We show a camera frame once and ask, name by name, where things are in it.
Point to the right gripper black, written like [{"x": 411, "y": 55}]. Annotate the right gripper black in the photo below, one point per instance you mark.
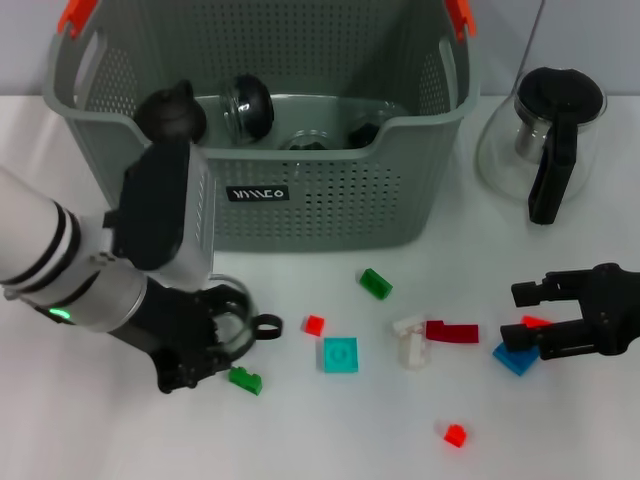
[{"x": 615, "y": 310}]

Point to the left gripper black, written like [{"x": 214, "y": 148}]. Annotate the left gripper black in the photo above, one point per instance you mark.
[{"x": 170, "y": 320}]

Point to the orange-red sloped toy brick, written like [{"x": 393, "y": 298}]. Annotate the orange-red sloped toy brick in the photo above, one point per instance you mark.
[{"x": 532, "y": 321}]

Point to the glass teacup black base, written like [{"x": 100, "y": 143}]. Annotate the glass teacup black base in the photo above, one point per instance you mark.
[
  {"x": 365, "y": 135},
  {"x": 252, "y": 107},
  {"x": 306, "y": 145},
  {"x": 237, "y": 332}
]

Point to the blue square toy brick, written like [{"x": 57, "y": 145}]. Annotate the blue square toy brick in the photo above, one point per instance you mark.
[{"x": 515, "y": 364}]

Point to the tall white toy brick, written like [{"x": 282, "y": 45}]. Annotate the tall white toy brick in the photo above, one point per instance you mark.
[{"x": 414, "y": 352}]

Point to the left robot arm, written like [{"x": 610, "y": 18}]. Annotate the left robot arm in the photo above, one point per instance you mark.
[{"x": 25, "y": 225}]

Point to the grey-green perforated storage basket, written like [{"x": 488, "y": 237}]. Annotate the grey-green perforated storage basket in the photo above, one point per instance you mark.
[{"x": 325, "y": 215}]

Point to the small green toy brick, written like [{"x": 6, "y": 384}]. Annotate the small green toy brick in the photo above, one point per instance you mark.
[{"x": 245, "y": 380}]

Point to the dark red flat brick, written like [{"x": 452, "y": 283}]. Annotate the dark red flat brick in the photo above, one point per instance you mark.
[{"x": 452, "y": 332}]

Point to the small red toy brick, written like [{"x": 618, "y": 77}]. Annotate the small red toy brick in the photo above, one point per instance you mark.
[
  {"x": 314, "y": 326},
  {"x": 456, "y": 436}
]

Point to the teal square flat brick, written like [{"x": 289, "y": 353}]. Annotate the teal square flat brick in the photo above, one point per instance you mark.
[{"x": 342, "y": 356}]

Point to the long green toy brick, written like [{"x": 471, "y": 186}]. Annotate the long green toy brick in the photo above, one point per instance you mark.
[{"x": 376, "y": 285}]

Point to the black clay teapot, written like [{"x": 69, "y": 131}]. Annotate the black clay teapot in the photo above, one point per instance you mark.
[{"x": 170, "y": 117}]

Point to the glass teapot black lid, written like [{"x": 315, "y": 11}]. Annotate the glass teapot black lid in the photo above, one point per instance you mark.
[{"x": 555, "y": 95}]

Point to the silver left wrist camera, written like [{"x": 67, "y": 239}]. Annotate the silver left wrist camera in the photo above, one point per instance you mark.
[{"x": 160, "y": 210}]

